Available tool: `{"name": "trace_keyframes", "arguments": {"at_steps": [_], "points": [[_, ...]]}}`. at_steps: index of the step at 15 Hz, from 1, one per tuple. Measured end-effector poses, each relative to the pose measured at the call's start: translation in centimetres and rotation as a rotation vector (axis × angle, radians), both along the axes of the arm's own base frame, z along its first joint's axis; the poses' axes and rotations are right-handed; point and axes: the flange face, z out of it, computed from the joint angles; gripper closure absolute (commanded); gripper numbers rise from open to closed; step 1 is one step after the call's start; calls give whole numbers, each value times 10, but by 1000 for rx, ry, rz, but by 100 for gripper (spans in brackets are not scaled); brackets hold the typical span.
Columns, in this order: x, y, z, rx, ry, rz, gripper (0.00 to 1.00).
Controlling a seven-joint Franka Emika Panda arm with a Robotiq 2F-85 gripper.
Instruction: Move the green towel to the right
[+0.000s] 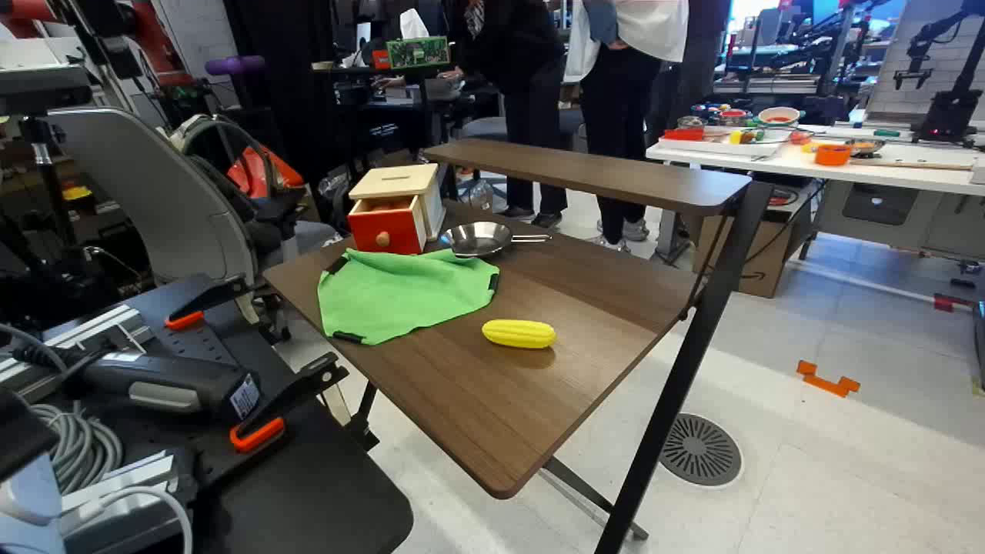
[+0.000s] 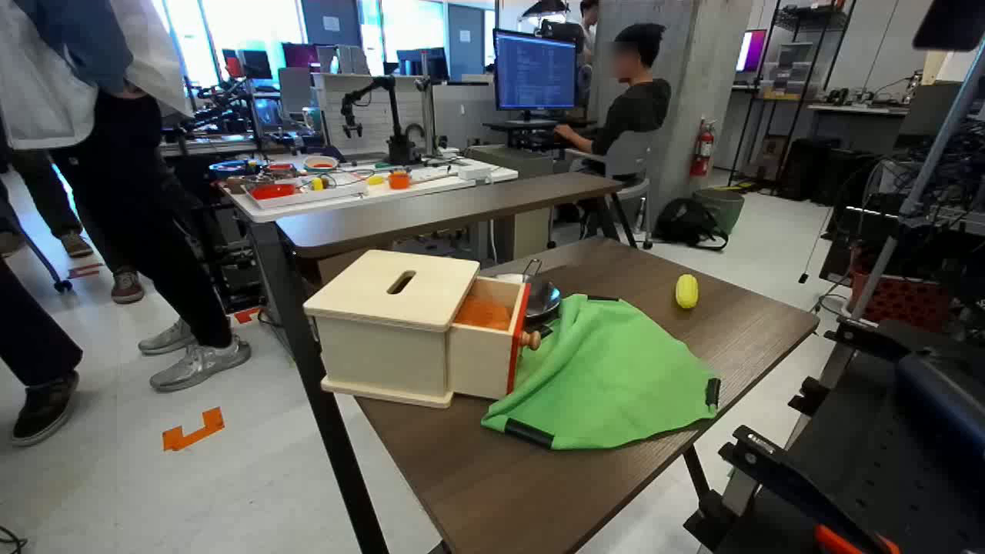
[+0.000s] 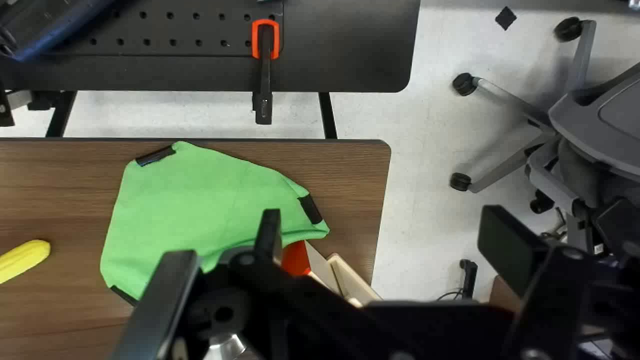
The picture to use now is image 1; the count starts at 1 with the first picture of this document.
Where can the green towel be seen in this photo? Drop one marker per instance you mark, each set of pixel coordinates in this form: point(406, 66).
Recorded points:
point(402, 295)

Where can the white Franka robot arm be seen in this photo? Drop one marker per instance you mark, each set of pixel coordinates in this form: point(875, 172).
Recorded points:
point(163, 204)

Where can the small black robot arm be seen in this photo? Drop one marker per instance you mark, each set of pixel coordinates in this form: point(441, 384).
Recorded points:
point(949, 110)

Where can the metal bowl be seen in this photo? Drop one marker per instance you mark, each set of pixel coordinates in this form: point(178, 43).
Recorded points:
point(475, 239)

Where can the yellow banana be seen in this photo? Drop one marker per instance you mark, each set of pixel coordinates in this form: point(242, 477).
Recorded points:
point(518, 333)

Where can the wooden box with red drawer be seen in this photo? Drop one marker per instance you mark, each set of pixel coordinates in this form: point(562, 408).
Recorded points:
point(390, 211)

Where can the person in black clothes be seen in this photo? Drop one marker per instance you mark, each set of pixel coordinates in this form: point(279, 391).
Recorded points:
point(524, 80)

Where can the person in white shirt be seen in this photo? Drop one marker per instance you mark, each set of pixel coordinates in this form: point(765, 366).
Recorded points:
point(621, 113)

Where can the green box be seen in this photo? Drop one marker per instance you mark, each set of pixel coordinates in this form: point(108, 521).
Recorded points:
point(419, 54)

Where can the red tray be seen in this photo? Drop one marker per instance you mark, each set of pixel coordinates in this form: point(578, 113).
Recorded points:
point(684, 133)

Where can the round floor drain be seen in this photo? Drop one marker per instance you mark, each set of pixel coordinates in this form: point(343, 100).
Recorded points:
point(699, 449)

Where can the cardboard box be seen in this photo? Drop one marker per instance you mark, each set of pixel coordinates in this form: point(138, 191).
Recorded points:
point(770, 264)

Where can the purple roller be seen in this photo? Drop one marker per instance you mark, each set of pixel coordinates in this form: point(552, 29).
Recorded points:
point(235, 66)

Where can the black grey device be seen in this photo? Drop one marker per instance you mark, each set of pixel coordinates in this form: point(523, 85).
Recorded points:
point(175, 385)

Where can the orange cup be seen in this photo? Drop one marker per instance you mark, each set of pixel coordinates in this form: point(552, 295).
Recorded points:
point(832, 156)

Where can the white table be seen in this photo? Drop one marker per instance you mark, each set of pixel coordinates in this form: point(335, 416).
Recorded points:
point(902, 169)

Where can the black desk leg frame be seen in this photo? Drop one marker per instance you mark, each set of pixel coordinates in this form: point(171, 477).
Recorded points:
point(680, 380)

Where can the orange floor bracket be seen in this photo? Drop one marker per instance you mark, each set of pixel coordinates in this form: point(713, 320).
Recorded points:
point(825, 384)

